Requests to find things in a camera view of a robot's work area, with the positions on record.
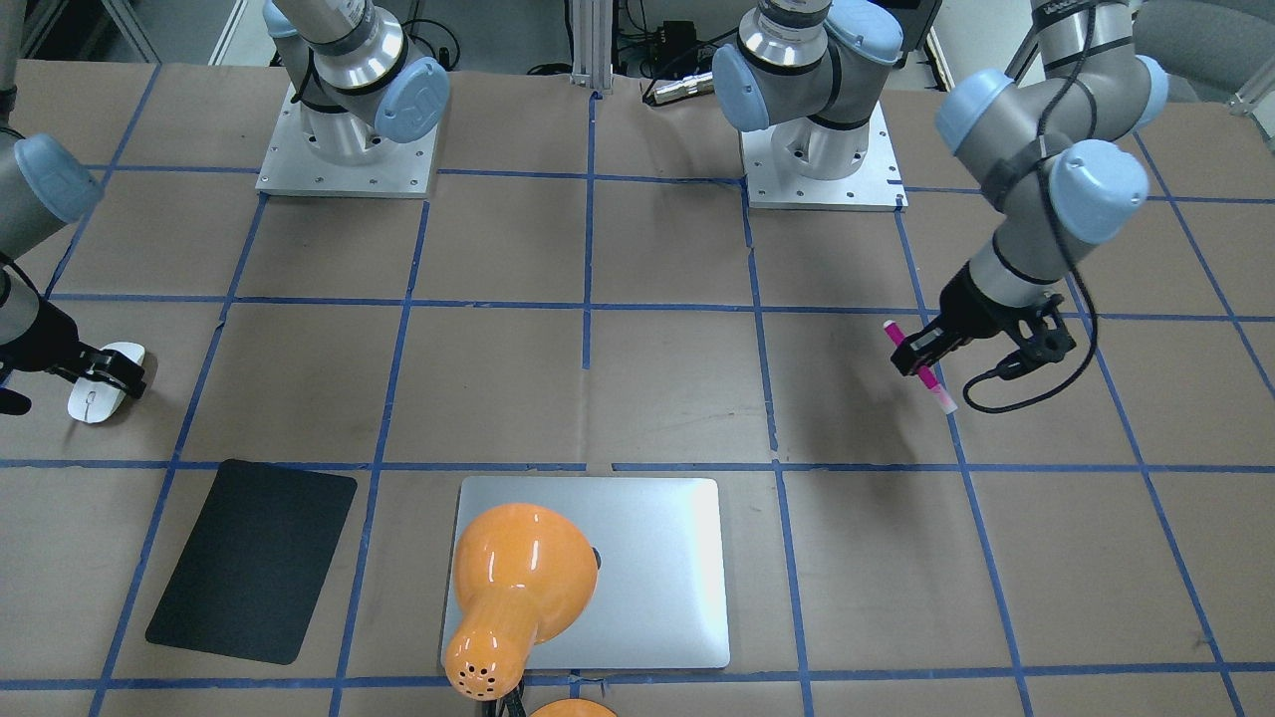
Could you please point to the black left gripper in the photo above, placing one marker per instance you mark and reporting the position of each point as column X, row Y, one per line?
column 968, row 301

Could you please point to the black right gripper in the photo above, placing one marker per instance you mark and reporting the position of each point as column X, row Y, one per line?
column 40, row 339

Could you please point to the white computer mouse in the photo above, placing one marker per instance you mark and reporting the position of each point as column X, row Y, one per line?
column 95, row 402

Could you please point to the pink pen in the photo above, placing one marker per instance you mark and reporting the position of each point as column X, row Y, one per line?
column 924, row 373

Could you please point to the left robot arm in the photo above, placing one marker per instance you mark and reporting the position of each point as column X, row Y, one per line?
column 1045, row 156

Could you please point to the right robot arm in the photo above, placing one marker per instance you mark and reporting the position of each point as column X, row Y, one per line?
column 343, row 57

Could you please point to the black mousepad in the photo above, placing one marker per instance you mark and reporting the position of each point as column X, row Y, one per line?
column 248, row 578

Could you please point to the silver notebook laptop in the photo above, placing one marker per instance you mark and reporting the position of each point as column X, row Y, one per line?
column 661, row 602

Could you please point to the black power adapter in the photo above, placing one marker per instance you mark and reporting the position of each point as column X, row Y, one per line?
column 673, row 39

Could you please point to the grey office chair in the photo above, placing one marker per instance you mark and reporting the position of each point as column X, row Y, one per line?
column 1210, row 50

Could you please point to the orange desk lamp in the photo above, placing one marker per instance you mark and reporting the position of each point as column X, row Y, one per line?
column 522, row 574

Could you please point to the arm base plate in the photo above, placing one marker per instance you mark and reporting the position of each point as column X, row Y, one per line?
column 320, row 155
column 799, row 165

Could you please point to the silver cable connector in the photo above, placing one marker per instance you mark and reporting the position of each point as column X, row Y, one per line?
column 698, row 85

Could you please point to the aluminium frame post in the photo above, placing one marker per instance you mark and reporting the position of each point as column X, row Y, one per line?
column 592, row 42

